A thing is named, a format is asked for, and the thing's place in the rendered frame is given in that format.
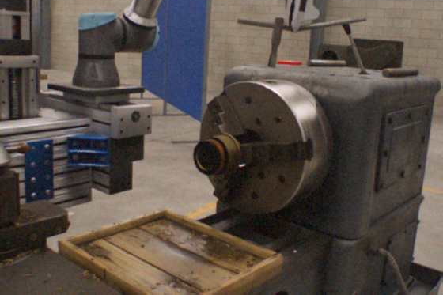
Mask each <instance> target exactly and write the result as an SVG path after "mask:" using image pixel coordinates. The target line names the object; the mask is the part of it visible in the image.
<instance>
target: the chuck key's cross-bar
mask: <svg viewBox="0 0 443 295"><path fill-rule="evenodd" d="M366 20H367V18H366V16H364V17H356V18H351V19H346V20H341V21H338V20H336V21H328V22H323V23H318V24H312V25H304V26H300V28H299V29H298V32H300V31H304V30H309V29H314V28H326V27H331V26H336V25H345V24H350V23H359V22H364V21H366ZM237 23H238V24H243V25H253V26H259V27H264V28H275V24H272V23H266V22H261V21H250V20H245V19H240V18H238V19H237ZM282 30H286V31H291V32H292V31H293V29H292V26H291V25H283V28H282Z"/></svg>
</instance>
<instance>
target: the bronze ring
mask: <svg viewBox="0 0 443 295"><path fill-rule="evenodd" d="M239 145H240V142H239V141H238V140H235V139H234V137H233V136H232V135H230V134H227V133H220V134H216V135H215V136H214V137H210V138H208V139H206V140H202V141H201V142H199V143H198V144H197V145H196V146H195V149H194V153H193V158H194V162H195V166H196V168H197V169H198V170H199V171H200V172H201V173H202V174H204V175H221V174H223V175H228V174H232V173H233V172H235V171H236V170H237V169H238V168H239V166H240V162H241V151H240V146H239Z"/></svg>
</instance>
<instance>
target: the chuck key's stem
mask: <svg viewBox="0 0 443 295"><path fill-rule="evenodd" d="M284 20H285V19H284V18H282V17H275V28H273V32H272V37H271V45H272V48H271V54H270V56H269V61H268V65H267V66H268V67H271V68H275V67H276V62H277V58H278V56H277V49H278V46H279V45H280V41H281V36H282V28H283V25H284Z"/></svg>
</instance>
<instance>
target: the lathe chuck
mask: <svg viewBox="0 0 443 295"><path fill-rule="evenodd" d="M264 81H272V82H275V83H276V84H272V83H268V82H264ZM224 90H225V91H226V93H227V95H228V97H229V99H230V101H231V103H232V105H233V107H234V109H235V111H236V113H237V115H238V117H239V119H240V121H241V123H242V124H243V126H244V128H245V129H249V130H253V131H252V132H251V133H250V134H249V135H248V136H246V137H245V138H242V139H241V140H238V141H239V142H240V144H244V143H248V142H254V141H255V140H256V135H259V136H260V138H261V140H263V141H292V142H306V141H308V140H309V148H310V158H309V159H296V160H293V161H289V162H279V161H268V162H265V163H261V162H255V163H256V167H253V168H252V167H250V168H248V169H247V171H246V173H245V175H244V178H243V180H242V183H241V185H240V187H239V189H238V192H237V195H236V197H235V199H234V200H233V207H234V208H235V209H237V210H239V211H241V212H246V213H249V214H269V213H272V212H275V211H276V210H280V209H283V208H285V207H288V206H290V205H292V204H294V203H296V202H299V201H301V200H302V199H303V198H304V197H305V196H306V195H309V194H310V193H311V191H312V190H313V189H314V188H315V186H316V185H317V182H318V180H319V179H320V177H321V174H322V172H323V170H324V165H325V160H326V151H327V149H326V138H325V134H324V128H323V125H322V123H321V121H320V117H319V115H318V113H317V111H316V109H315V108H314V107H313V106H312V104H311V103H310V101H309V100H308V99H307V97H306V96H305V95H304V94H303V93H301V92H300V91H298V90H297V89H295V88H294V87H293V86H292V85H289V84H287V83H285V82H282V81H277V80H255V81H239V82H235V83H232V84H231V85H228V86H226V87H225V88H224ZM212 119H213V117H212V115H211V114H210V111H209V109H208V108H206V110H205V112H204V115H203V119H202V122H201V125H200V130H201V131H200V141H202V140H206V139H208V138H209V137H210V136H209V135H208V134H209V133H210V132H211V131H212V130H213V129H212V127H211V125H210V124H209V122H210V121H211V120H212ZM304 191H306V192H305V193H304V195H302V196H301V197H300V198H299V199H296V197H297V196H299V195H300V194H301V193H303V192H304Z"/></svg>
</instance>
